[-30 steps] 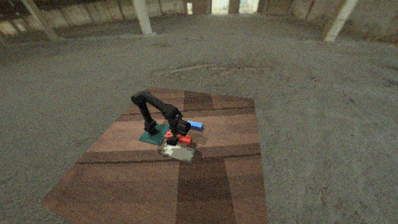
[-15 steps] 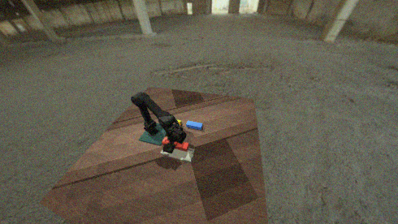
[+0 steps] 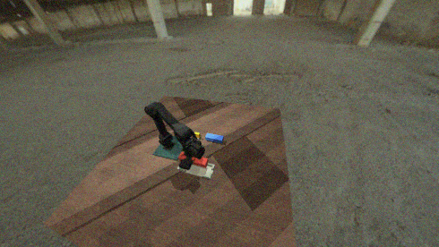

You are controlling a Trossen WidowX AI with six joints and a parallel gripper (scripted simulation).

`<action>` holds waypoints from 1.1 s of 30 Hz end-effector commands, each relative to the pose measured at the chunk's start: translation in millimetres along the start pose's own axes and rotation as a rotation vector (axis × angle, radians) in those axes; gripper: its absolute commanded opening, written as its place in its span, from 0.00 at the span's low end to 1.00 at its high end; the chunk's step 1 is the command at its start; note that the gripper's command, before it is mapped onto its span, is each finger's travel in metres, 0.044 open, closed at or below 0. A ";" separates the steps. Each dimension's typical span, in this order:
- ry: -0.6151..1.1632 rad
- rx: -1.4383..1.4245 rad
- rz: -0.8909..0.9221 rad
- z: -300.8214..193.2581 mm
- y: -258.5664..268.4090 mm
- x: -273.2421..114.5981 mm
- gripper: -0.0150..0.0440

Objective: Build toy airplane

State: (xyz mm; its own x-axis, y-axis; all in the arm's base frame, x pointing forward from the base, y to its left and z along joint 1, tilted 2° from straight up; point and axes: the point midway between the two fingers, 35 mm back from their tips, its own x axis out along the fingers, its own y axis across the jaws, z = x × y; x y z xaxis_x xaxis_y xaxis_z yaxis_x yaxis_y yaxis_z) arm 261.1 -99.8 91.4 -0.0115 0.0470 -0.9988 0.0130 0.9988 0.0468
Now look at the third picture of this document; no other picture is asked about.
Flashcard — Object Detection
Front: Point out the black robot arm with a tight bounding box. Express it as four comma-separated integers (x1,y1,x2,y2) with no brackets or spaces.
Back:
144,101,205,159

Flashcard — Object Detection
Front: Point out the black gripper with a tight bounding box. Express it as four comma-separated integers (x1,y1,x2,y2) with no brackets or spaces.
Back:
179,140,202,170

